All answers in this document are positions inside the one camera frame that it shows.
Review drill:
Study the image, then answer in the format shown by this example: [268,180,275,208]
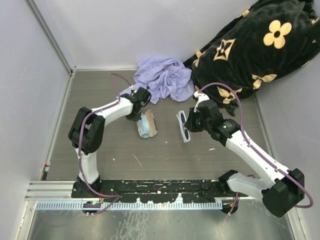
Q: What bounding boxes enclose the white frame sunglasses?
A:
[176,110,191,143]

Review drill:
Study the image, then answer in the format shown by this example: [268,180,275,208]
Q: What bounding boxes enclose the light blue cleaning cloth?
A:
[137,118,151,139]

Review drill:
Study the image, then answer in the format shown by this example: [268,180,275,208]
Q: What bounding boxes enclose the printed glasses case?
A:
[136,109,157,139]

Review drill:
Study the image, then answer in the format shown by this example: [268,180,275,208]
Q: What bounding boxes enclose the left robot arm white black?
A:
[68,87,151,198]

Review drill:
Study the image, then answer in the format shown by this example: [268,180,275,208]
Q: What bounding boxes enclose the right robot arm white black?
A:
[184,99,305,218]

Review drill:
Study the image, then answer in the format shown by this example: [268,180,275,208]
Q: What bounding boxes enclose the crumpled lavender cloth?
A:
[120,56,194,105]

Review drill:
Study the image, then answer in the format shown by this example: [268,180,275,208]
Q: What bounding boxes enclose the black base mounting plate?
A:
[71,178,250,205]

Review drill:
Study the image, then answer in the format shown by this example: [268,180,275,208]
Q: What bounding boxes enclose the black floral plush blanket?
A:
[184,0,320,115]

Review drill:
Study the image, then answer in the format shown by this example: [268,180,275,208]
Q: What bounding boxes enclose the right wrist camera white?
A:
[192,91,210,113]

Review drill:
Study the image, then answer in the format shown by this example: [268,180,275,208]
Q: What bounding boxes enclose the slotted grey cable duct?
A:
[35,197,223,211]

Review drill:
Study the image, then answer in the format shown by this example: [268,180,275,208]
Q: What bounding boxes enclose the aluminium frame post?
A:
[26,0,77,75]

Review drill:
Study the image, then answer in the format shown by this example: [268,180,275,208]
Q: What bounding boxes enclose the aluminium front rail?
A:
[24,180,76,201]

